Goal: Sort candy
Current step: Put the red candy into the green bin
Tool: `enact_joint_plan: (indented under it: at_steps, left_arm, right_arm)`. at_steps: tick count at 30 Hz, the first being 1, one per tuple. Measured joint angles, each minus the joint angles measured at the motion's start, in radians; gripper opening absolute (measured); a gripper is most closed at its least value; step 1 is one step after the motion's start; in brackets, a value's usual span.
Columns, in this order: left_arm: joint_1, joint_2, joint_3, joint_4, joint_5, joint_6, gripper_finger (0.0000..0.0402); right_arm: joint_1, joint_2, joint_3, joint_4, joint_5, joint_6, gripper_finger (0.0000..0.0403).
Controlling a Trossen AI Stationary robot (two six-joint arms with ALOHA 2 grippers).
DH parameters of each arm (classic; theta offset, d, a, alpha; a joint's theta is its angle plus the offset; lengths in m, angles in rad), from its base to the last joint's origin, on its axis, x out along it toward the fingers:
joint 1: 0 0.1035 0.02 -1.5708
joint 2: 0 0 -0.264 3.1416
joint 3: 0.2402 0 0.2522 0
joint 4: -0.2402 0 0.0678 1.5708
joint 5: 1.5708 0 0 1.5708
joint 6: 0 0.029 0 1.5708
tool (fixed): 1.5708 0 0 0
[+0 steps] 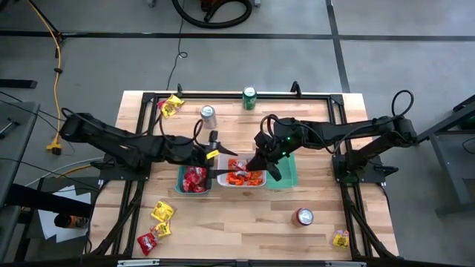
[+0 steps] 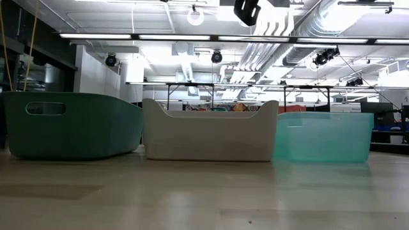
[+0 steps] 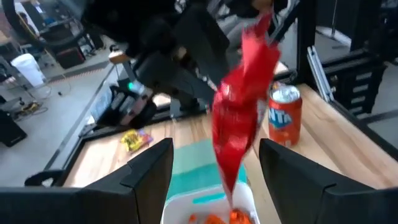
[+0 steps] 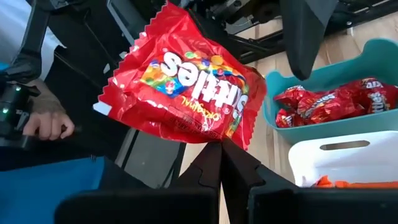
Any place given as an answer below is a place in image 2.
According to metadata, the translucent teal plastic bin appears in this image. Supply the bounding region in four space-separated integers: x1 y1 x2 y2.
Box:
274 111 374 164

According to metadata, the black beam with light strips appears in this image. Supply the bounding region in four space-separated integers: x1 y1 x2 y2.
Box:
59 31 409 45

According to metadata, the red background cloth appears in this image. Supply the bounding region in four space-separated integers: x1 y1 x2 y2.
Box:
277 104 307 114

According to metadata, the black ceiling spotlight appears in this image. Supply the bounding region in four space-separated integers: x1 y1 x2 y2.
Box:
313 47 341 67
210 50 224 65
346 77 365 88
104 52 118 68

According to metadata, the yellow extension cord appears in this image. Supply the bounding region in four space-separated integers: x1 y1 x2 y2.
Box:
0 0 36 93

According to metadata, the dark green plastic bin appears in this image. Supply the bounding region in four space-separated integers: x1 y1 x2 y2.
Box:
0 91 144 160

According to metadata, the white plastic bin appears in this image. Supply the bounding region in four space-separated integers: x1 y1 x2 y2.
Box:
142 98 280 162

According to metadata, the white ceiling ring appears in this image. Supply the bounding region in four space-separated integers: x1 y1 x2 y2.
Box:
187 8 206 27

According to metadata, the black monitor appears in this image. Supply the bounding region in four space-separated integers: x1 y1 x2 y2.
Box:
360 102 394 130

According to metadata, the silver ventilation duct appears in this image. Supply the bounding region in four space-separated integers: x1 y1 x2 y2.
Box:
282 0 352 66

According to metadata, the black background workstation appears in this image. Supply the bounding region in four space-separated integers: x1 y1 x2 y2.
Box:
370 105 409 154

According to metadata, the colourful patterned cloth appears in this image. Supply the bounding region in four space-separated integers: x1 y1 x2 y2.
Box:
181 102 260 112

